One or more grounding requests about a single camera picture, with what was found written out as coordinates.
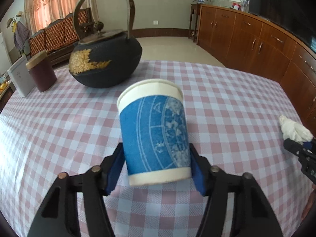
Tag white tissue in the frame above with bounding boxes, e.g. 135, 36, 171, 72
279, 115, 313, 144

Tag blue patterned paper cup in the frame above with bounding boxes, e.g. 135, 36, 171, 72
117, 79, 191, 186

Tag checkered tablecloth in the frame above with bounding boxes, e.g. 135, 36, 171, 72
1, 60, 312, 236

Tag wooden sideboard cabinet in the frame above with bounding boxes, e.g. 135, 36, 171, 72
197, 5, 315, 132

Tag black television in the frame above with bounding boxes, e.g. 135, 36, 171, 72
249, 0, 315, 51

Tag white box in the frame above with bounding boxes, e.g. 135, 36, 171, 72
7, 56, 35, 97

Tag dark red tea canister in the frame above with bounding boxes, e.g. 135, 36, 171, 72
26, 50, 57, 93

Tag black cast iron teapot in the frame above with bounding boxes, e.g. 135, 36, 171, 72
69, 0, 142, 88

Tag wooden carved sofa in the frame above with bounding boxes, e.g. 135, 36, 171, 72
29, 13, 79, 67

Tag coat rack with clothes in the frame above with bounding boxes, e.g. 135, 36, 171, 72
7, 11, 30, 57

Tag patterned curtain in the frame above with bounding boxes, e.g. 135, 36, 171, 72
24, 0, 100, 34

